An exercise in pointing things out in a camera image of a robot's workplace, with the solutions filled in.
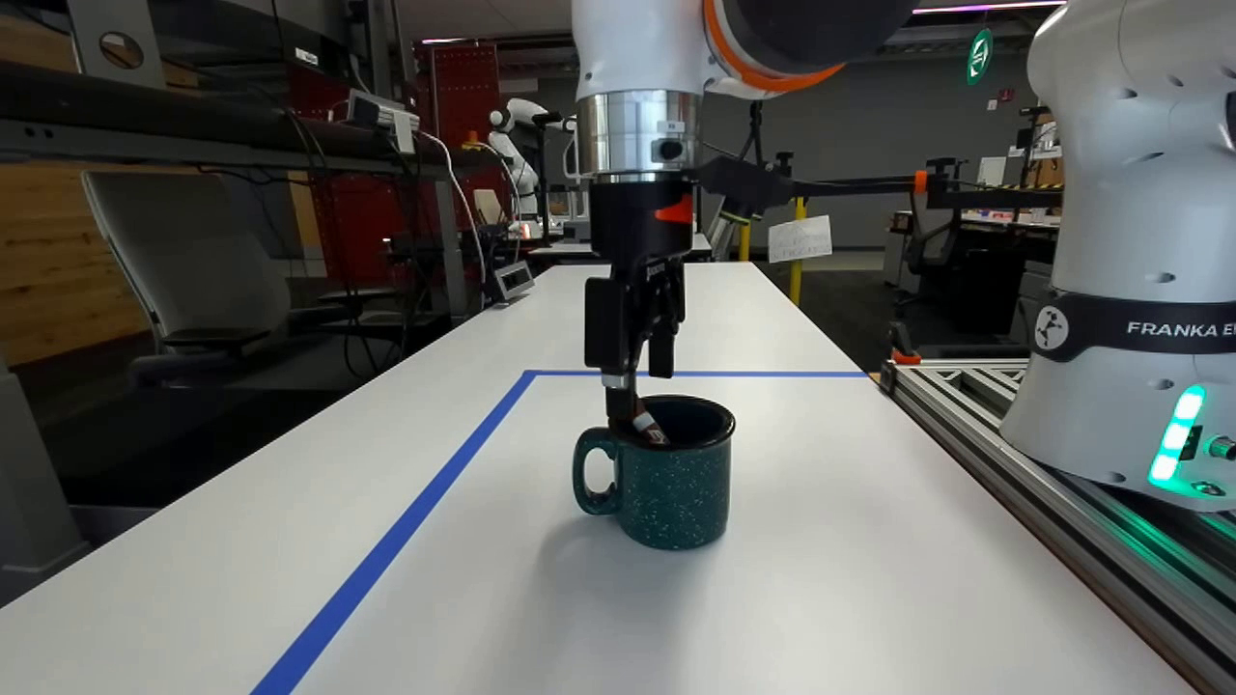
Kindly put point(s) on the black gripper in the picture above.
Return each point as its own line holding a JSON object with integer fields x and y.
{"x": 631, "y": 226}

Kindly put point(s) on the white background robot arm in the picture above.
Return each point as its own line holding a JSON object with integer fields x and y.
{"x": 518, "y": 156}

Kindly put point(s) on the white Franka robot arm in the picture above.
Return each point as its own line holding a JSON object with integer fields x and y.
{"x": 1132, "y": 196}

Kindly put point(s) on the dark green speckled mug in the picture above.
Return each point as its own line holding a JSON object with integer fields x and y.
{"x": 678, "y": 495}

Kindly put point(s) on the small grey display device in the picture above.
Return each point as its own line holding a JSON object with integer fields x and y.
{"x": 514, "y": 279}

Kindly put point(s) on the white paper sign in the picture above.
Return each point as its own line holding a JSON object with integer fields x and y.
{"x": 799, "y": 241}

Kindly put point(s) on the red cabinet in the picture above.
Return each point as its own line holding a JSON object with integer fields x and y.
{"x": 438, "y": 129}

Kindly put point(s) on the white power adapter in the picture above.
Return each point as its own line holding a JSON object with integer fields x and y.
{"x": 382, "y": 122}

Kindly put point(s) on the blue tape line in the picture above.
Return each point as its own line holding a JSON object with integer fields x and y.
{"x": 389, "y": 553}

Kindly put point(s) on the green round sign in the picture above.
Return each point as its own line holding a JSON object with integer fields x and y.
{"x": 980, "y": 55}

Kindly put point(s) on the grey office chair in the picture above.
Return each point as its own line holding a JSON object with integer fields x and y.
{"x": 196, "y": 257}

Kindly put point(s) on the yellow post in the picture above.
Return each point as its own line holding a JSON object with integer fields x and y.
{"x": 798, "y": 257}

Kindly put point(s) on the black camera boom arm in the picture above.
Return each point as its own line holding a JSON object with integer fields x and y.
{"x": 851, "y": 184}

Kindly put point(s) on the aluminium mounting rail frame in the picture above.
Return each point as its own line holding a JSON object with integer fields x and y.
{"x": 953, "y": 409}

